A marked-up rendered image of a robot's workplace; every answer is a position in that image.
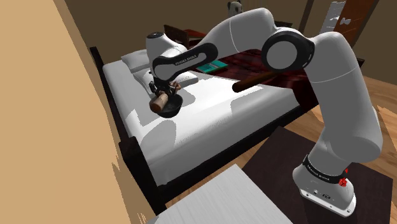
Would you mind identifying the teal book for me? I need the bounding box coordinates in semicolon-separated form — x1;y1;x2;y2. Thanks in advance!
195;60;229;74

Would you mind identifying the light wooden cylinder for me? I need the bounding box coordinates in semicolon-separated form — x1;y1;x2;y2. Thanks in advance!
149;92;169;113

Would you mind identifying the dark robot stand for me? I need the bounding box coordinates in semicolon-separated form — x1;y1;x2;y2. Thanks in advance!
242;125;394;224

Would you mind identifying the panda plush toy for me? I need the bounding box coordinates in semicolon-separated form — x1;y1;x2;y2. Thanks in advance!
227;0;243;18

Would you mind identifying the brown wooden rolling pin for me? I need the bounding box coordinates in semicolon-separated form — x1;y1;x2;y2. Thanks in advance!
232;71;281;94

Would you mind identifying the white pillow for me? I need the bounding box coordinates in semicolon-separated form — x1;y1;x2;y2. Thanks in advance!
120;49;153;74
132;68;200;94

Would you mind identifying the white bed with dark frame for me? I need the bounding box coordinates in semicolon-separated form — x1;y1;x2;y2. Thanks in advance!
89;46;321;216

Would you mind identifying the black bowl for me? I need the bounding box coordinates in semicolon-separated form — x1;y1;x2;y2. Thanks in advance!
156;94;183;119

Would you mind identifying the dark wooden chair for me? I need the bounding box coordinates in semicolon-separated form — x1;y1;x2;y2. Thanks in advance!
163;24;207;48

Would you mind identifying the white wooden table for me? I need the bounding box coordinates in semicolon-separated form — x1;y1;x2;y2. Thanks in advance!
145;164;294;224

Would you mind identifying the dark red blanket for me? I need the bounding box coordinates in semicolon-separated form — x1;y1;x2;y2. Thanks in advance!
186;48;317;108

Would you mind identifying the brown door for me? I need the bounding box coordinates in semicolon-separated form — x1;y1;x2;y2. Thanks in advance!
318;0;380;48

